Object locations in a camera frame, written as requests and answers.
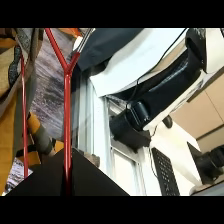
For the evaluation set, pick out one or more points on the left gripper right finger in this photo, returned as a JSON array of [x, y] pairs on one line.
[[90, 181]]

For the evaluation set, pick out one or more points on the red clothes hanger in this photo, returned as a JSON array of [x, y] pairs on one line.
[[67, 110]]

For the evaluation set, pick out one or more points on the silver frame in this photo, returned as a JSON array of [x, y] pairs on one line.
[[96, 133]]

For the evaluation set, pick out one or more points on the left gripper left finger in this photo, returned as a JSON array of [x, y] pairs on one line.
[[46, 180]]

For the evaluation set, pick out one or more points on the yellow patterned garment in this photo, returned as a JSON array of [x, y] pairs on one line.
[[7, 133]]

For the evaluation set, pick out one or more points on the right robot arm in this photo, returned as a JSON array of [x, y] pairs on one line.
[[166, 90]]

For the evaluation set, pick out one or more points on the dark blue garment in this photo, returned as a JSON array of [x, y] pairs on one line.
[[106, 41]]

